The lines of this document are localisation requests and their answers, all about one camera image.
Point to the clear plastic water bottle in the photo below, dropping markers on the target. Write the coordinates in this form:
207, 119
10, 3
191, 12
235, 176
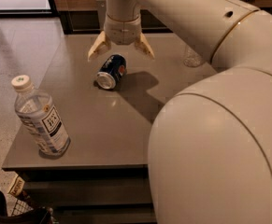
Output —
191, 58

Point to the labelled water bottle white cap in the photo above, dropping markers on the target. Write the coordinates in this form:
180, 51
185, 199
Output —
38, 114

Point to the wire basket with black rim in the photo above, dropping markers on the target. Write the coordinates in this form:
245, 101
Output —
24, 211

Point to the brown snack packet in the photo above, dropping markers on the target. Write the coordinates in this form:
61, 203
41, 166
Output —
16, 186

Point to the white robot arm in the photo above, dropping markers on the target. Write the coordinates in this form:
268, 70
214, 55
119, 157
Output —
210, 147

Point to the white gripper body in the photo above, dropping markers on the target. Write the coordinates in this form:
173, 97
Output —
122, 30

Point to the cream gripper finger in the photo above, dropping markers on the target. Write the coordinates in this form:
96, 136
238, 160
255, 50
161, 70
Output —
101, 45
142, 45

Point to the blue pepsi can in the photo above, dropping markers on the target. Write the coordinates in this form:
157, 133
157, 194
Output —
111, 72

